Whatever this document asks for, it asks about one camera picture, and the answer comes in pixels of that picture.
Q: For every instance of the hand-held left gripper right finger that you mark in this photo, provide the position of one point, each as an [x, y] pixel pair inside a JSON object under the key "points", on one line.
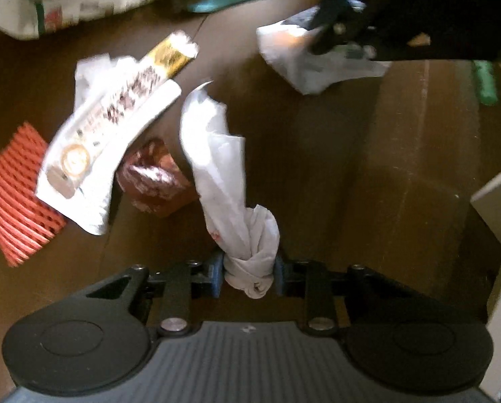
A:
{"points": [[280, 275]]}

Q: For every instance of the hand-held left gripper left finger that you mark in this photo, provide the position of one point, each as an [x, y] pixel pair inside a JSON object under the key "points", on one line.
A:
{"points": [[217, 273]]}

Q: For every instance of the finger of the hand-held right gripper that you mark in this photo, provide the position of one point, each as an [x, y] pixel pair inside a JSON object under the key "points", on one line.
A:
{"points": [[330, 29]]}

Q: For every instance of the white printed plastic bag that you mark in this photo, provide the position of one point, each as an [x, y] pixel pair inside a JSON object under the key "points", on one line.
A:
{"points": [[292, 58]]}

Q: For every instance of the knotted white plastic bag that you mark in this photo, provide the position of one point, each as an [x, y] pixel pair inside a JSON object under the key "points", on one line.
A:
{"points": [[221, 168]]}

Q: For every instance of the coffee stick sachet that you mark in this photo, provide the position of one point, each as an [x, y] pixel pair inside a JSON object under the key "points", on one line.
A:
{"points": [[120, 105]]}

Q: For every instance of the green plastic item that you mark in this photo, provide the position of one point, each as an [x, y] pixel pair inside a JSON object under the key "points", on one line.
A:
{"points": [[484, 82]]}

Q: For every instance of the red brown wrapper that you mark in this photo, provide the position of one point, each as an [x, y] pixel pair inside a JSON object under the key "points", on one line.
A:
{"points": [[154, 180]]}

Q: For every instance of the orange foam net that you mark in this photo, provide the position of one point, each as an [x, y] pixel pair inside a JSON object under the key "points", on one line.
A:
{"points": [[15, 193]]}

